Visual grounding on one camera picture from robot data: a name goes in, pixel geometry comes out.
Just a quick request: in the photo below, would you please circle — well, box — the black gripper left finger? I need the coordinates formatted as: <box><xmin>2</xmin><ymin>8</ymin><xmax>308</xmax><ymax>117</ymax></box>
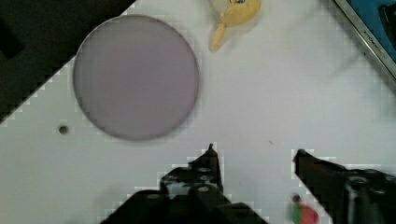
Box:
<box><xmin>102</xmin><ymin>146</ymin><xmax>268</xmax><ymax>224</ymax></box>

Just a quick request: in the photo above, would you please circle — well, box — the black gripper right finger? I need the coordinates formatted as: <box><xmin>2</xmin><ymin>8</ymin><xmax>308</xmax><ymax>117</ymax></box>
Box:
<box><xmin>293</xmin><ymin>149</ymin><xmax>396</xmax><ymax>224</ymax></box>

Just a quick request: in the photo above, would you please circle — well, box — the toy strawberry on table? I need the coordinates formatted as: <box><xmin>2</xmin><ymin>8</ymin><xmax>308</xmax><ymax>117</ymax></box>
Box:
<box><xmin>290</xmin><ymin>194</ymin><xmax>319</xmax><ymax>224</ymax></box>

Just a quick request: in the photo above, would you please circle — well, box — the round grey plate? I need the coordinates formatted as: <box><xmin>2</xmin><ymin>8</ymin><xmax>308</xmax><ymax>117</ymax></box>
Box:
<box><xmin>73</xmin><ymin>15</ymin><xmax>200</xmax><ymax>141</ymax></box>

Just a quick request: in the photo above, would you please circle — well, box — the black toaster oven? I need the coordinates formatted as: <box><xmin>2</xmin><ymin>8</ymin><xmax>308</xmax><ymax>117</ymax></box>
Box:
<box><xmin>330</xmin><ymin>0</ymin><xmax>396</xmax><ymax>79</ymax></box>

